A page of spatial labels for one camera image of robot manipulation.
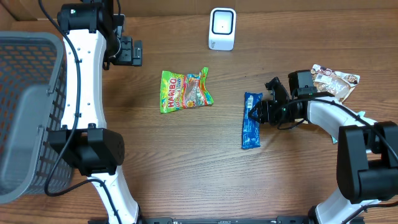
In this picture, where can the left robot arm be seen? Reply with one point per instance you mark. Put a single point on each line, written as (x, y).
(93, 37)

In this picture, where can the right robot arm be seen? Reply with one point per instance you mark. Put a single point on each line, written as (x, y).
(366, 169)

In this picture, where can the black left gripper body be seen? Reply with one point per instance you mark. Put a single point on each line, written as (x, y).
(126, 53)

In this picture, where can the light blue snack packet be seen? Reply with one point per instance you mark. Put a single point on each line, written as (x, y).
(361, 114)

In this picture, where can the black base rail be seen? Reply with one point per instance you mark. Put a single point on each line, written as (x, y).
(224, 221)

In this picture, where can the beige mushroom snack bag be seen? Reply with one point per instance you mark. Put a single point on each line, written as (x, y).
(337, 83)

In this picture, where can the dark blue snack packet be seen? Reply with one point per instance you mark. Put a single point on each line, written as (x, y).
(250, 133)

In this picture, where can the green Haribo candy bag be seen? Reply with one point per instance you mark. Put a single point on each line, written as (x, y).
(179, 91)

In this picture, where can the grey plastic shopping basket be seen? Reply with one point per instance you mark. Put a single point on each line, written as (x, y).
(33, 92)

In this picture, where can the white barcode scanner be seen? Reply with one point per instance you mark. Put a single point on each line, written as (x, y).
(222, 29)

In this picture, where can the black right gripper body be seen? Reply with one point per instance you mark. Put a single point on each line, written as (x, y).
(275, 112)

